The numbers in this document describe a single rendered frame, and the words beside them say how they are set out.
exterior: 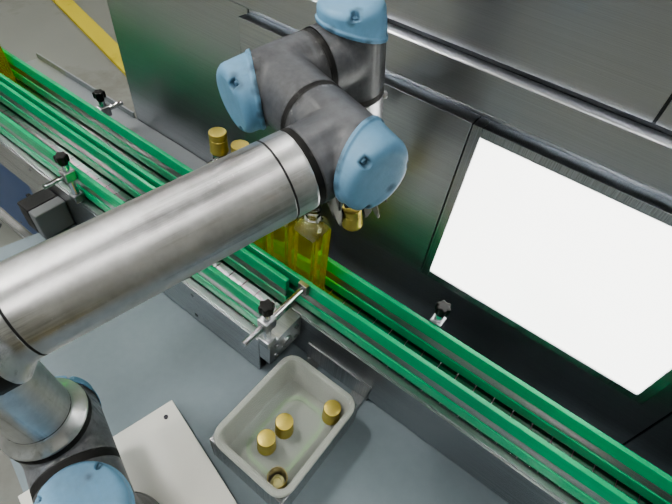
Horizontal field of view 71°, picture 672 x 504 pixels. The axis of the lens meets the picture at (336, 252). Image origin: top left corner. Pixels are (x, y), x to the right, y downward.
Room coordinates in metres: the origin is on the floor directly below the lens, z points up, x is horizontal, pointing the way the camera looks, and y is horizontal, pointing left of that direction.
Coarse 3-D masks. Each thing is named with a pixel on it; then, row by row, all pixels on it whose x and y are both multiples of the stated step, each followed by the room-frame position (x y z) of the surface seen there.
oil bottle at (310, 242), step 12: (324, 216) 0.62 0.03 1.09; (300, 228) 0.59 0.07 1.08; (312, 228) 0.58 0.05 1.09; (324, 228) 0.60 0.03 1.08; (300, 240) 0.58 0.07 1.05; (312, 240) 0.57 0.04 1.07; (324, 240) 0.60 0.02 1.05; (300, 252) 0.58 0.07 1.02; (312, 252) 0.57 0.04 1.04; (324, 252) 0.60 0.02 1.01; (300, 264) 0.58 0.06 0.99; (312, 264) 0.57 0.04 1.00; (324, 264) 0.60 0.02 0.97; (312, 276) 0.57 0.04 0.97; (324, 276) 0.61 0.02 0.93
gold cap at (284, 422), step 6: (282, 414) 0.36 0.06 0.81; (288, 414) 0.36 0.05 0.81; (276, 420) 0.34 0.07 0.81; (282, 420) 0.35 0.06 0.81; (288, 420) 0.35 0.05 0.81; (276, 426) 0.33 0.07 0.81; (282, 426) 0.33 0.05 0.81; (288, 426) 0.34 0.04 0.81; (276, 432) 0.33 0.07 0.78; (282, 432) 0.33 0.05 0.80; (288, 432) 0.33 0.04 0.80; (282, 438) 0.33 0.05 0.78
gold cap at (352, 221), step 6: (348, 210) 0.57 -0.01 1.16; (354, 210) 0.57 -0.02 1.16; (360, 210) 0.57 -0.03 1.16; (348, 216) 0.56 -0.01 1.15; (354, 216) 0.56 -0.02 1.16; (360, 216) 0.57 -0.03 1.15; (342, 222) 0.57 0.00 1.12; (348, 222) 0.56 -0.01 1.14; (354, 222) 0.56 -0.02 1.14; (360, 222) 0.57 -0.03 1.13; (348, 228) 0.56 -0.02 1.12; (354, 228) 0.56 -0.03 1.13
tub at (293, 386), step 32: (288, 384) 0.44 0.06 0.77; (320, 384) 0.42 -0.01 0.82; (256, 416) 0.36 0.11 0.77; (320, 416) 0.38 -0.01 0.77; (224, 448) 0.27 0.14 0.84; (256, 448) 0.30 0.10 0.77; (288, 448) 0.31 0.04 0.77; (320, 448) 0.30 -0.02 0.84; (256, 480) 0.23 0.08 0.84; (288, 480) 0.26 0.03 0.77
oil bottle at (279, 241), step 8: (288, 224) 0.60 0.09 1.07; (272, 232) 0.61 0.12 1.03; (280, 232) 0.60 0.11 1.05; (288, 232) 0.60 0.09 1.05; (272, 240) 0.61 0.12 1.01; (280, 240) 0.60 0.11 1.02; (288, 240) 0.60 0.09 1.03; (272, 248) 0.61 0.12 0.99; (280, 248) 0.60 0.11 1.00; (288, 248) 0.60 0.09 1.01; (280, 256) 0.60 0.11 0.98; (288, 256) 0.60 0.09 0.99; (288, 264) 0.60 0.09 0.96
